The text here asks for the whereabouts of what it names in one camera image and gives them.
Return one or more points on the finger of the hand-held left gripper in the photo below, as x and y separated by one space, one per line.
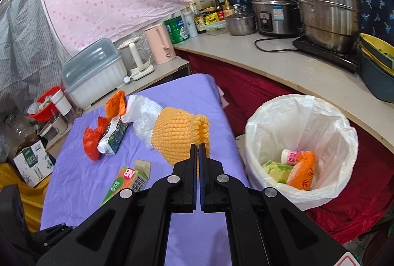
52 233

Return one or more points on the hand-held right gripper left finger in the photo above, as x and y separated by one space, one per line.
192 179

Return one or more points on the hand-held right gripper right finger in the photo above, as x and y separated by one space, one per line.
204 182

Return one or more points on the orange foam fruit net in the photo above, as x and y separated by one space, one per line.
175 130

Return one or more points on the green cardboard box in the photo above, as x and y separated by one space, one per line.
126 182

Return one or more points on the light green snack bag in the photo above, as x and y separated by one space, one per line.
274 172

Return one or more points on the white foam net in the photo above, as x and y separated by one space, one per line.
140 127

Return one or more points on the dark green carton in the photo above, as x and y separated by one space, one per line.
115 138

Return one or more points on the pink paper cup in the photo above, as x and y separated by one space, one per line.
292 156

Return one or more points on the orange red-print plastic bag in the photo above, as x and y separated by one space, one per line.
303 172

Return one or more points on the red-orange plastic bag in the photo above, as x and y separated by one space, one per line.
92 139

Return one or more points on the bin with white plastic liner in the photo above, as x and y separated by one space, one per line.
335 136

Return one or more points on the yellow cloth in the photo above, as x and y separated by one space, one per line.
18 195

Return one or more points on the white floral cardboard box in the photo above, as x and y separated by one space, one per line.
32 166

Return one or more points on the purple table cloth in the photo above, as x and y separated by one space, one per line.
92 186

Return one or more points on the clear glass jug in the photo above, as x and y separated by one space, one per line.
18 127

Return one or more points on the beige small pot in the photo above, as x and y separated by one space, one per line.
52 130

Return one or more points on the pink underlay cloth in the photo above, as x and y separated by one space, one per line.
223 96

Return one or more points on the red plastic basin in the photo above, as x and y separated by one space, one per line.
46 102

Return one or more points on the red curtain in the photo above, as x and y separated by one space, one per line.
246 78

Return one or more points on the white cup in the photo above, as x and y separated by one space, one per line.
63 102

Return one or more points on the white power plug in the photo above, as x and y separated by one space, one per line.
127 79

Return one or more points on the white glass kettle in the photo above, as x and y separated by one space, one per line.
135 56

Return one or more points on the pink electric kettle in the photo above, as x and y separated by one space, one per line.
160 44

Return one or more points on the white dish storage box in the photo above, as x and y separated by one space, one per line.
92 78

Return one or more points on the green tin can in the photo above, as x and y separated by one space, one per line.
178 30

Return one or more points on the clear food container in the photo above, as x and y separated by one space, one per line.
215 28

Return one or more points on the white thermos bottle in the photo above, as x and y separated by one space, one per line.
191 24

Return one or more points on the dark sauce bottle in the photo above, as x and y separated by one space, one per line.
200 21

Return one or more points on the grey plastic sheet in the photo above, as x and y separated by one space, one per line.
21 47

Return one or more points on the small steel pot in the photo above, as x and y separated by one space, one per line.
240 22

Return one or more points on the red label sauce bottle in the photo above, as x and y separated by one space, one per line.
219 10

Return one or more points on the steel rice cooker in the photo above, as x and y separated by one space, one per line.
274 15

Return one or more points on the black induction cooker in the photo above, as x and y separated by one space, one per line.
332 53

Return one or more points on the large steel steamer pot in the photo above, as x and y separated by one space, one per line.
329 13

